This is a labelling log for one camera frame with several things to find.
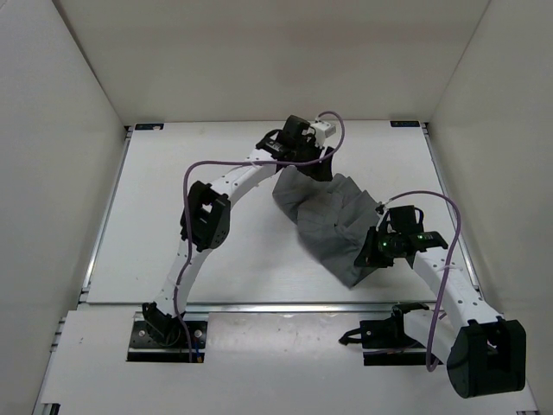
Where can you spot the front aluminium table rail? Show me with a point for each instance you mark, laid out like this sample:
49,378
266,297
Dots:
288,308

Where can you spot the grey pleated skirt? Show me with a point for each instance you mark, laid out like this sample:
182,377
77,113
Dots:
332,220

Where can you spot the blue corner label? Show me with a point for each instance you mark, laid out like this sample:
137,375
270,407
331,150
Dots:
149,126
404,124

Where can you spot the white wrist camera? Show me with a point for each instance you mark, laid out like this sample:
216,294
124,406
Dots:
321,130
383,212

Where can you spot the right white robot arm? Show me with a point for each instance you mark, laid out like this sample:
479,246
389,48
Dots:
483,353

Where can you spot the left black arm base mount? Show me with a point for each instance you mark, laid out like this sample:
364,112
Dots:
159,338

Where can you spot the left blue corner label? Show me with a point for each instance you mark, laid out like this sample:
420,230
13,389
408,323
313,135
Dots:
149,126

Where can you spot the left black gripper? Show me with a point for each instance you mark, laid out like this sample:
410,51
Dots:
320,171

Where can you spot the right blue corner label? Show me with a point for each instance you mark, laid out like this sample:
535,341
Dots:
404,124

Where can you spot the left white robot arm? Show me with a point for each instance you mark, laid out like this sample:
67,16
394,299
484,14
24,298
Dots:
206,217

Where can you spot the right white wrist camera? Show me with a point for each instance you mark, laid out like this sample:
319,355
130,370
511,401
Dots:
383,212

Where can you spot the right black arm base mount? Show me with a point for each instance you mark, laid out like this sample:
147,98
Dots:
384,342

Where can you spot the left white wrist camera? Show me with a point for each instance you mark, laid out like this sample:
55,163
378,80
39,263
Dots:
321,130

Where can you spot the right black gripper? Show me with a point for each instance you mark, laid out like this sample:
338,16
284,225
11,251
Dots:
368,257

